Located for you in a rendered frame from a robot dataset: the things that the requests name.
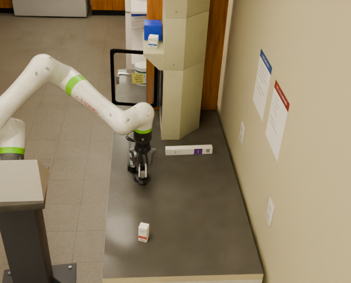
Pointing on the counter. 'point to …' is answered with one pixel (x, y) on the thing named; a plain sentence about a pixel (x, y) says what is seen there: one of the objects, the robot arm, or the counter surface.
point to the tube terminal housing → (182, 73)
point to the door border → (114, 79)
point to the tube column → (185, 8)
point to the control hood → (154, 54)
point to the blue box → (152, 28)
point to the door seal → (113, 78)
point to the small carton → (153, 41)
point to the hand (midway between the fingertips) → (142, 170)
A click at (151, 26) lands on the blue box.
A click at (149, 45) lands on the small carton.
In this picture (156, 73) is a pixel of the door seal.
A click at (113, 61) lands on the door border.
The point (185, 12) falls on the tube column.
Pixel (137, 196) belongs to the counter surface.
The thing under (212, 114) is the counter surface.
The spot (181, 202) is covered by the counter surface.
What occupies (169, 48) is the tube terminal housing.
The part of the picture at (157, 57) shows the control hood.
